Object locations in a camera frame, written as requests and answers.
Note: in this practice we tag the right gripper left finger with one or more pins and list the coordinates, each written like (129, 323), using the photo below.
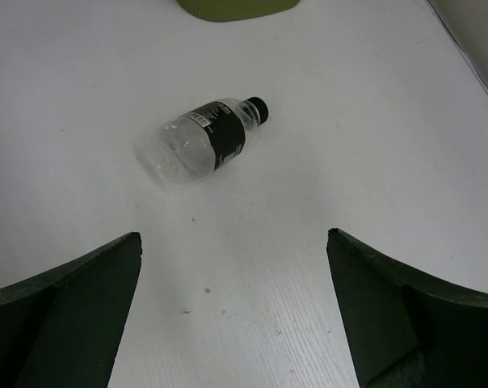
(63, 327)

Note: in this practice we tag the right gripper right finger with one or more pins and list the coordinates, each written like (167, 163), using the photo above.
(404, 327)

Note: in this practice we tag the black label small bottle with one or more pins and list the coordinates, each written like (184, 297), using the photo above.
(193, 145)

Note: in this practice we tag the green plastic waste bin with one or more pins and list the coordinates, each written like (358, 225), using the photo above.
(221, 11)

